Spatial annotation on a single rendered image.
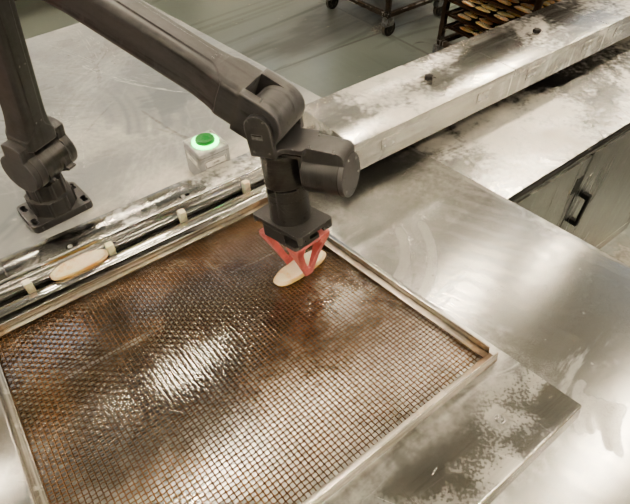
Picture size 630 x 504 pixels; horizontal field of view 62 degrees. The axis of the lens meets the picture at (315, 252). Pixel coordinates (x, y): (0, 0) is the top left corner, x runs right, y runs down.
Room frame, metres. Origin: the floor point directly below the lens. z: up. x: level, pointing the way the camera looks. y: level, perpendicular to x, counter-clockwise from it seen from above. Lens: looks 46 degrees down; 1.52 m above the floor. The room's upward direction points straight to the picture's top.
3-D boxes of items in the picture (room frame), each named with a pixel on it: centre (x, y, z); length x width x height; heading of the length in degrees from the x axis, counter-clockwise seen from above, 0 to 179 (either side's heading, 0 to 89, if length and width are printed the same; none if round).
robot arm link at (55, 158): (0.78, 0.49, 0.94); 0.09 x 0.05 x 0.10; 65
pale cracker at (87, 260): (0.61, 0.40, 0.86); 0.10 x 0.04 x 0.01; 128
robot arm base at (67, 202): (0.79, 0.51, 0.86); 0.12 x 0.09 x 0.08; 134
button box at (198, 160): (0.91, 0.22, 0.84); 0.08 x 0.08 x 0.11; 38
